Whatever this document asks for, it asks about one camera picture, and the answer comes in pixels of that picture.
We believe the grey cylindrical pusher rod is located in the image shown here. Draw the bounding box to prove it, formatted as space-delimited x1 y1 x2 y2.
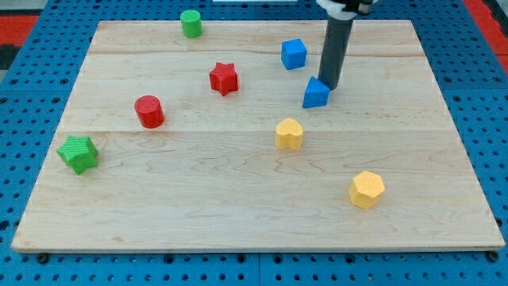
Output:
318 18 353 91

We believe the blue cube block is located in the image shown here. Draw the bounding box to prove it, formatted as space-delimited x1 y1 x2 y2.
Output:
281 38 307 70

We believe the green cylinder block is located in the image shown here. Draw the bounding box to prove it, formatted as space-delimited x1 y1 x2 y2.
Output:
180 10 202 38

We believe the yellow heart block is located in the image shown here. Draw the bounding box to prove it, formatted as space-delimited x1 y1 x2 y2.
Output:
275 118 304 150

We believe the yellow hexagon block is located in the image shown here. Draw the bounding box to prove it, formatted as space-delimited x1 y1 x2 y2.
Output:
348 171 386 210

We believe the red star block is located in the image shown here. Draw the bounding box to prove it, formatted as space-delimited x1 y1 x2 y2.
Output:
209 62 239 96

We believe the green star block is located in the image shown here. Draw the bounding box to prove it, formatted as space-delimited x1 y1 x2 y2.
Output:
56 135 98 175

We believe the red cylinder block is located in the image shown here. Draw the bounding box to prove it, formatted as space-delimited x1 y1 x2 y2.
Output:
134 95 165 129

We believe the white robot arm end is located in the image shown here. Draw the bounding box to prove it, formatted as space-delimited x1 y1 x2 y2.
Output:
316 0 381 21

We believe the blue triangle block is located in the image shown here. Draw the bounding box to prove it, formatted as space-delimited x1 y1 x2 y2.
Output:
302 77 330 109

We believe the light wooden board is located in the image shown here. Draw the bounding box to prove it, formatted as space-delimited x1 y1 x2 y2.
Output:
12 20 505 253

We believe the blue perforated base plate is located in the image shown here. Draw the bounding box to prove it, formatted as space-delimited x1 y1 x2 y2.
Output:
1 1 507 285

